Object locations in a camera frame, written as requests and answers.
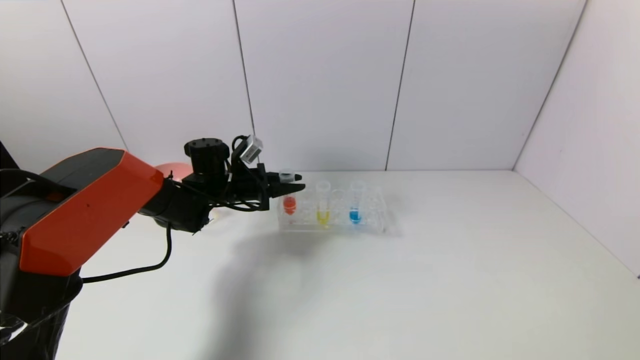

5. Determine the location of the test tube with red pigment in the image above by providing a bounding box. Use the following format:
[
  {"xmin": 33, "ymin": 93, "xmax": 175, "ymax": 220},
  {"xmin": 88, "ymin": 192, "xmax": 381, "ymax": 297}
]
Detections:
[{"xmin": 278, "ymin": 170, "xmax": 299, "ymax": 217}]

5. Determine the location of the pink bowl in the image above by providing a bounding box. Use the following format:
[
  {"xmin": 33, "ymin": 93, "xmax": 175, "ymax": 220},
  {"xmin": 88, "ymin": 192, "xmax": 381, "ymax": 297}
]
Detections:
[{"xmin": 155, "ymin": 162, "xmax": 193, "ymax": 182}]

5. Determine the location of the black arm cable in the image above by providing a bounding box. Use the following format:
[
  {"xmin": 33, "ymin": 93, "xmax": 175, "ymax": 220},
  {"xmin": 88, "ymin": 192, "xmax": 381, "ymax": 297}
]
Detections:
[{"xmin": 82, "ymin": 225, "xmax": 173, "ymax": 284}]

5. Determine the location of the test tube with yellow pigment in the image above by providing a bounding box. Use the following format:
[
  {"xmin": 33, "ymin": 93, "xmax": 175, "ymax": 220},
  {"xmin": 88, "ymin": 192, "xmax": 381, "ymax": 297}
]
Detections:
[{"xmin": 317, "ymin": 180, "xmax": 332, "ymax": 227}]

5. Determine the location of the test tube with blue pigment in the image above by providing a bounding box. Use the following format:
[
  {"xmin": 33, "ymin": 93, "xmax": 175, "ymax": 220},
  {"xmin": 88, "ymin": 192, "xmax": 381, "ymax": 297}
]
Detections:
[{"xmin": 348, "ymin": 180, "xmax": 364, "ymax": 225}]

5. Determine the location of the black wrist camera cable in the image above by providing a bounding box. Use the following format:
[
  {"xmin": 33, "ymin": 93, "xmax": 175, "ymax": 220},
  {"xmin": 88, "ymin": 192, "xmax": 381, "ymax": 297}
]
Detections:
[{"xmin": 220, "ymin": 134, "xmax": 266, "ymax": 213}]

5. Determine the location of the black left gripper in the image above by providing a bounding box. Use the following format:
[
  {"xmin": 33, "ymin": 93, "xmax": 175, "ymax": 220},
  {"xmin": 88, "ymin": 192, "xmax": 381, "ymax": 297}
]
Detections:
[{"xmin": 231, "ymin": 163, "xmax": 306, "ymax": 211}]

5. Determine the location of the clear acrylic test tube rack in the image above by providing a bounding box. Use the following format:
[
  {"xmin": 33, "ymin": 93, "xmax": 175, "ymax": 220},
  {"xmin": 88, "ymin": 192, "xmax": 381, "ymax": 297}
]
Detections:
[{"xmin": 278, "ymin": 184, "xmax": 387, "ymax": 236}]

